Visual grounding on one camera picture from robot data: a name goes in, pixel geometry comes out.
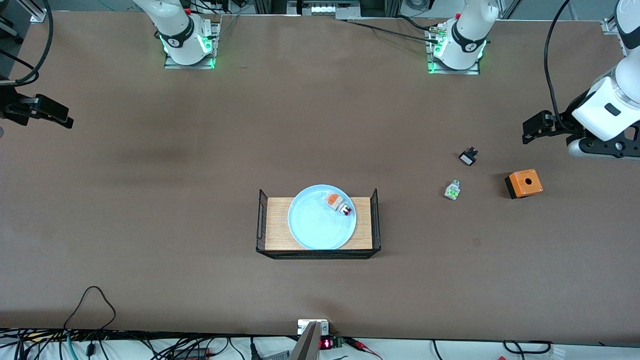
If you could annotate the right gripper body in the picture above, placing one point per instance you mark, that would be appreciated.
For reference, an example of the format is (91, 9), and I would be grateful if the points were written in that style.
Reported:
(14, 110)

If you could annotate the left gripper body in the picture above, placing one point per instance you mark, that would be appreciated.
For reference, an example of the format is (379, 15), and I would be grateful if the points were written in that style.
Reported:
(562, 126)

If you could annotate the red push button switch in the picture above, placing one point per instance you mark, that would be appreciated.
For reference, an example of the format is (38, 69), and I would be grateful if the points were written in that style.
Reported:
(336, 201)

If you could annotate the light blue round plate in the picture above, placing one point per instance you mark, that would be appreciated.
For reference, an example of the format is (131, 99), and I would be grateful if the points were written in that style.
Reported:
(315, 225)

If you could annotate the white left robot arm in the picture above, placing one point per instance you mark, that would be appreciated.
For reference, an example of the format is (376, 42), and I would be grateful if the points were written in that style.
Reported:
(467, 30)

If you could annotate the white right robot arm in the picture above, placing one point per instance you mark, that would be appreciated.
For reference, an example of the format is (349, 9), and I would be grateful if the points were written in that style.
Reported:
(175, 30)

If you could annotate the black white push button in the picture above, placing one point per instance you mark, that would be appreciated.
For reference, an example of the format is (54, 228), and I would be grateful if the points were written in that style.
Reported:
(468, 159)

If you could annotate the small white plastic part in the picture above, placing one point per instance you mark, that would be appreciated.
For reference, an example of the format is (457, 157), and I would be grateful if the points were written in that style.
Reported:
(559, 352)

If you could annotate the black device with white lights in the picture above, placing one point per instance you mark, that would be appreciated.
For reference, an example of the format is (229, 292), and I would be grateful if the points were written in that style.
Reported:
(325, 9)

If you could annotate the black power adapter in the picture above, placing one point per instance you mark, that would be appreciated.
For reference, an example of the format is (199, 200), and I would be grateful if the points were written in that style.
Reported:
(190, 354)

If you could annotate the red black probe lead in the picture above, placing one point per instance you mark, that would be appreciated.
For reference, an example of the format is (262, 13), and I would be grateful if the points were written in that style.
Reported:
(357, 343)

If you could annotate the red digit display module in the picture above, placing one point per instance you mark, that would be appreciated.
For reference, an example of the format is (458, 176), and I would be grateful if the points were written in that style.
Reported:
(326, 343)

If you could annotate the grey plug block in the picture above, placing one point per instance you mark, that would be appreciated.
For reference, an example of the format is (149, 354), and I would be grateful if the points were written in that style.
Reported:
(277, 356)

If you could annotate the orange button enclosure box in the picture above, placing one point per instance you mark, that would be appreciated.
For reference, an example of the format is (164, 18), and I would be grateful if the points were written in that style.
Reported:
(525, 184)

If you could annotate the silver aluminium frame profile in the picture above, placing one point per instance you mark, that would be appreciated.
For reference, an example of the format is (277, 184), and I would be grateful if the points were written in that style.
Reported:
(39, 12)
(611, 26)

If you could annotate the green push button switch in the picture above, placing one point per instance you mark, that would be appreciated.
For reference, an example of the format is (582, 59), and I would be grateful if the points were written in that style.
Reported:
(452, 190)

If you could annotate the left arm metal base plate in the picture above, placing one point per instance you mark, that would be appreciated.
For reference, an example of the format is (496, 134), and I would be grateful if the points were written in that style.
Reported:
(450, 71)

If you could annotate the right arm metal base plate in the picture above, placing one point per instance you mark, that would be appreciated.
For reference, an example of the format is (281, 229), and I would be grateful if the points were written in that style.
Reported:
(190, 66)

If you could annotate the grey metal camera mount bar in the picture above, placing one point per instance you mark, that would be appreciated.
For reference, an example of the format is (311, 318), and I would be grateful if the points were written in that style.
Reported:
(307, 345)

